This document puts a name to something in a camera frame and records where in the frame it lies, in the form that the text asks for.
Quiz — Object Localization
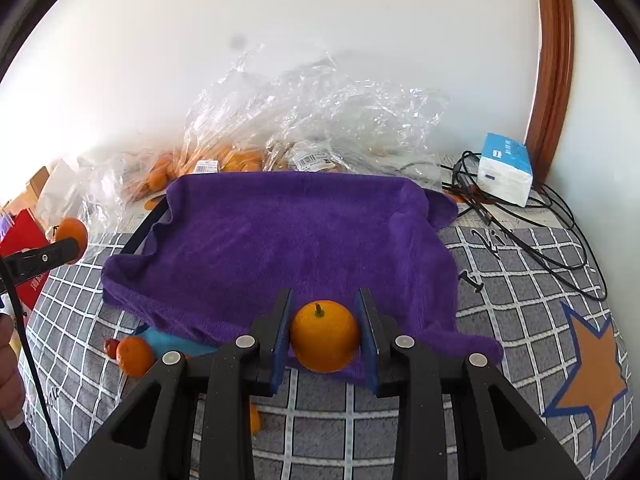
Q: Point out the wooden chair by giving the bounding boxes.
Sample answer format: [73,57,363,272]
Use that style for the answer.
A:
[3,166,50,216]

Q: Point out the small orange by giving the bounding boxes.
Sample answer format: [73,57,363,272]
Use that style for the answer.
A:
[250,402,262,437]

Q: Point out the small clear plastic bag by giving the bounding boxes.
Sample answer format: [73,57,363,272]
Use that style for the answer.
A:
[35,150,176,248]

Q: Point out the blue paper under tray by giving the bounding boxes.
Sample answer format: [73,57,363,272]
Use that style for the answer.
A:
[134,324,217,359]

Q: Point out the large orange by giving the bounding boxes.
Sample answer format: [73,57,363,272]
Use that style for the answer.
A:
[54,217,88,264]
[116,336,155,379]

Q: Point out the brown wooden door frame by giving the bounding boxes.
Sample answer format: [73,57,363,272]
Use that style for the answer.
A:
[526,0,574,182]

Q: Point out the blue white tissue pack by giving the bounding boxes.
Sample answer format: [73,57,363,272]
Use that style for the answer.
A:
[477,132,534,207]

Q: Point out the black cables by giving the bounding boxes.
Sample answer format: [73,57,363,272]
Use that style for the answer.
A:
[439,148,609,304]

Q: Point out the bagged oranges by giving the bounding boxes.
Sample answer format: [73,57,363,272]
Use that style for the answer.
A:
[138,144,265,196]

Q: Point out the purple towel on tray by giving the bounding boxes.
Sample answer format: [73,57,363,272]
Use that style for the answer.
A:
[101,172,503,363]

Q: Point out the large clear plastic bag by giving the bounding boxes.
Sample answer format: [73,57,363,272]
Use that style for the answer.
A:
[177,46,447,190]

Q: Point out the small red apple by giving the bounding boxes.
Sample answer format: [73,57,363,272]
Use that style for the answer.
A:
[103,338,119,360]

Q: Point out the red paper shopping bag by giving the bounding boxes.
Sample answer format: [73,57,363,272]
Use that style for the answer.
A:
[0,208,51,311]

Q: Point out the grey checked tablecloth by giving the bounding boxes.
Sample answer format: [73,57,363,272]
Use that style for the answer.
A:
[19,224,634,480]

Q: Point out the person's left hand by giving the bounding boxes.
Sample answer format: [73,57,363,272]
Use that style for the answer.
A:
[0,314,25,422]

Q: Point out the black tray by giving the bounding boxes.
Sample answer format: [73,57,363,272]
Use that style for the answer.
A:
[120,197,168,255]

